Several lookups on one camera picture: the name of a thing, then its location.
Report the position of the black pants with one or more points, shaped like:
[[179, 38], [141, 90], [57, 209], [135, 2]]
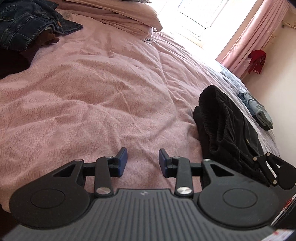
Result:
[[226, 136]]

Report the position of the white window frame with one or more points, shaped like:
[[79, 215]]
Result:
[[195, 19]]

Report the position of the pink grey herringbone duvet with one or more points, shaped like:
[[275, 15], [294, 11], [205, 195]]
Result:
[[100, 89]]

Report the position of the folded dark navy garment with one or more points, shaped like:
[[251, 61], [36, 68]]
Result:
[[263, 126]]

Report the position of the pink pillow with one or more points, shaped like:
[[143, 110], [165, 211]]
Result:
[[134, 17]]

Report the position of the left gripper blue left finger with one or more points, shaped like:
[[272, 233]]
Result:
[[117, 163]]

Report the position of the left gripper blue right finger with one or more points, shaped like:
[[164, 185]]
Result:
[[167, 164]]

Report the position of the dark blue jeans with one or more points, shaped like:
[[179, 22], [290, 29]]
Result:
[[23, 21]]

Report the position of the folded green-grey garment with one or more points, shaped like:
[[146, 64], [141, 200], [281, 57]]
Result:
[[259, 110]]

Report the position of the right pink curtain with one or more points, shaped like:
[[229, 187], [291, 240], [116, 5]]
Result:
[[254, 33]]

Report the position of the red hanging garment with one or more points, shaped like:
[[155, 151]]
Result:
[[258, 58]]

